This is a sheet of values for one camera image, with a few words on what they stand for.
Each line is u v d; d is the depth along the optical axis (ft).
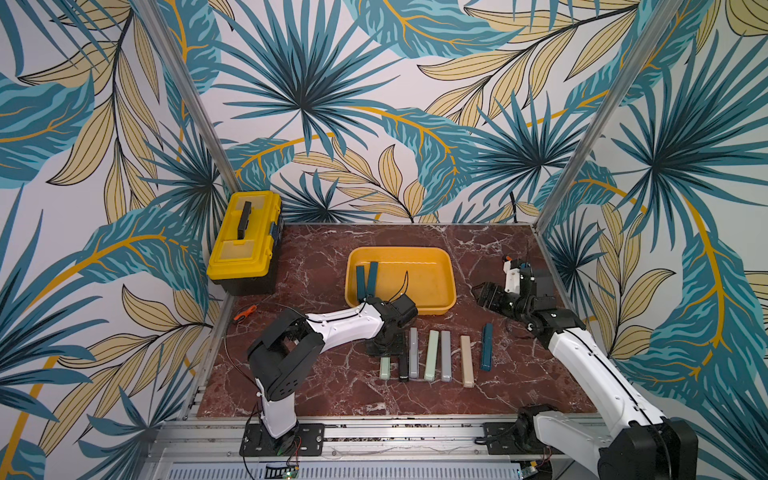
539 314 1.95
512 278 2.41
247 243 2.96
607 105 2.76
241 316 3.04
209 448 2.44
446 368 2.75
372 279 3.34
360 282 3.29
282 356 1.52
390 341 2.43
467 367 2.74
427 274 3.42
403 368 2.73
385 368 2.70
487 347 2.84
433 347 2.82
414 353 2.81
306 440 2.41
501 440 2.40
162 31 2.31
